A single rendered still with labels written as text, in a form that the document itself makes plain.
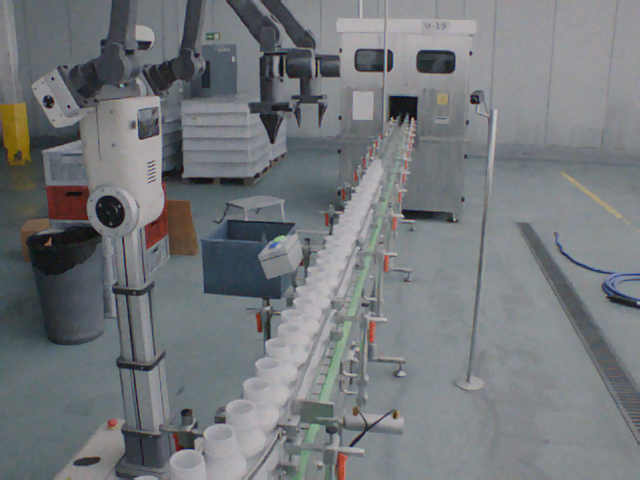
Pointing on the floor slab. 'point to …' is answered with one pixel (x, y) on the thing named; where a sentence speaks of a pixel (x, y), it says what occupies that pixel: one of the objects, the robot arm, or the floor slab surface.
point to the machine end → (410, 102)
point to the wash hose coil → (610, 280)
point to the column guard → (15, 134)
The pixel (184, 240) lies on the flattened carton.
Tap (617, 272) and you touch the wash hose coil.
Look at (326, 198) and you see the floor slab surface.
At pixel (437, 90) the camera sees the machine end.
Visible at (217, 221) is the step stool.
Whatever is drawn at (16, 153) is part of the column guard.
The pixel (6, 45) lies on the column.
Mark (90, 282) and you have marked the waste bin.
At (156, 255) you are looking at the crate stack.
